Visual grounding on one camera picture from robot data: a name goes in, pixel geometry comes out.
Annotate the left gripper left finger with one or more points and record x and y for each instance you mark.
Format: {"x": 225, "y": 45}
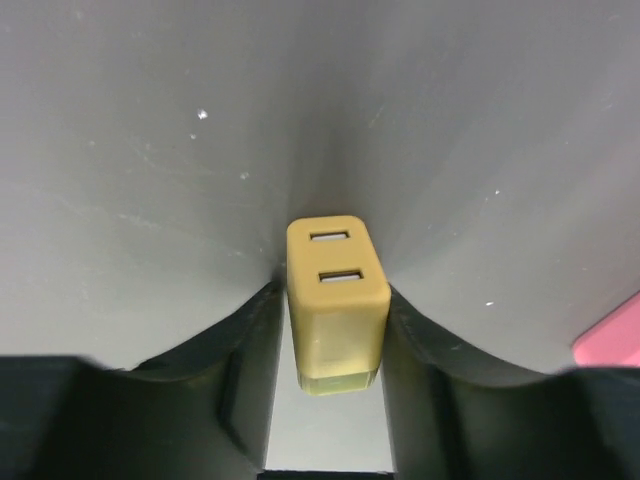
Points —
{"x": 200, "y": 410}

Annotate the yellow two-port USB charger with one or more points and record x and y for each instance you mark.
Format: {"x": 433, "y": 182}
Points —
{"x": 339, "y": 301}

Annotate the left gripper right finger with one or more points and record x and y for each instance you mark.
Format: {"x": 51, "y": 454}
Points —
{"x": 457, "y": 412}

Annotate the pink triangular power strip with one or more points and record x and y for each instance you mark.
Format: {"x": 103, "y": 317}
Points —
{"x": 613, "y": 341}

